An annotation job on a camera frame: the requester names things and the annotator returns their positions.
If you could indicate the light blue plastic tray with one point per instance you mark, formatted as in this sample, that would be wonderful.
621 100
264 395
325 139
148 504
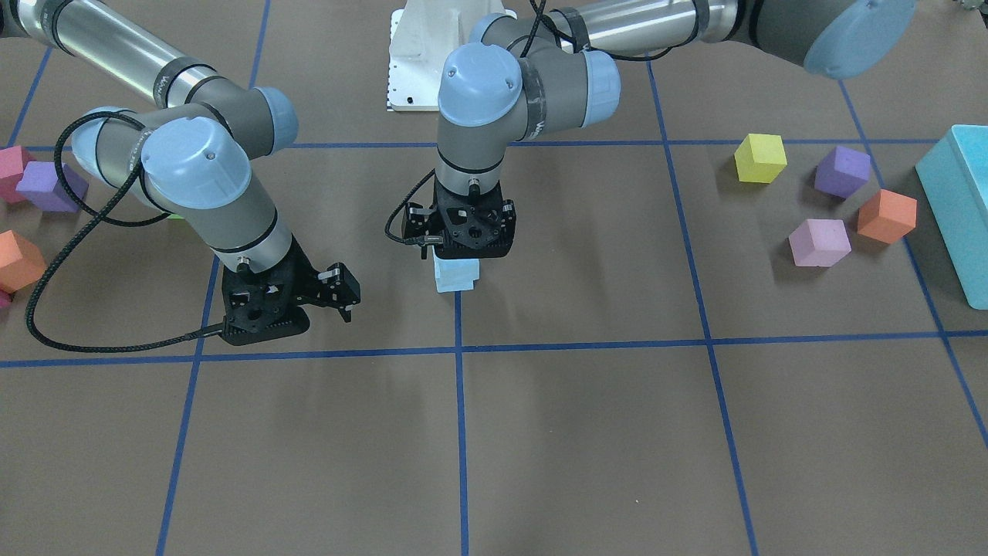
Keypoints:
953 174

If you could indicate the magenta block near orange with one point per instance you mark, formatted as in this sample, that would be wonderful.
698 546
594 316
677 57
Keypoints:
14 161

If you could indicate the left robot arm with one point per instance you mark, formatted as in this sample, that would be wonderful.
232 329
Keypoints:
515 80

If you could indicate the yellow foam block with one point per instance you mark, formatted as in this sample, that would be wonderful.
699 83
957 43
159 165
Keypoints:
760 158

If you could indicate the purple block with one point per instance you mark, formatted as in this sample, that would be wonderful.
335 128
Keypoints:
843 172
40 186

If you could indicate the light blue block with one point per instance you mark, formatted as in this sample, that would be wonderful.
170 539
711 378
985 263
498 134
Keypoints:
452 284
457 267

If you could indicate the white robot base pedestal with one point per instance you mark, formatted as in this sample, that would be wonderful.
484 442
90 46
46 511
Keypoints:
422 35

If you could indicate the pink foam block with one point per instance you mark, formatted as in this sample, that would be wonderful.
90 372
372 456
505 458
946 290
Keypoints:
819 243

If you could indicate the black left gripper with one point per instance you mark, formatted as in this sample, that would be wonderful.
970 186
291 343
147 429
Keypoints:
507 215

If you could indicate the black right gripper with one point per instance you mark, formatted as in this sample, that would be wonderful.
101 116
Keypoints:
307 272

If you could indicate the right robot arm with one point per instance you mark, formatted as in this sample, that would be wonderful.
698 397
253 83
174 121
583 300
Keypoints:
191 157

